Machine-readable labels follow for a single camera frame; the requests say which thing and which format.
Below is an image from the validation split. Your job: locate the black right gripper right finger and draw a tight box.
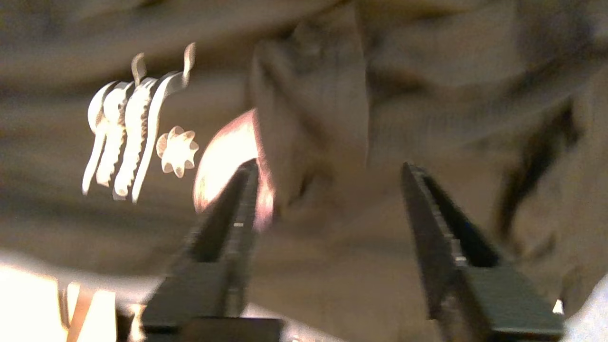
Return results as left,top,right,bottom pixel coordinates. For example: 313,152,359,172
400,161,565,341

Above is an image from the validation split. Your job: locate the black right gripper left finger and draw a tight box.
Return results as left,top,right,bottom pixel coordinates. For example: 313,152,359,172
142,159,262,333

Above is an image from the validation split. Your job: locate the black moon print t-shirt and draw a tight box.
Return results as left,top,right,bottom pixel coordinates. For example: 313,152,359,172
0,0,608,342

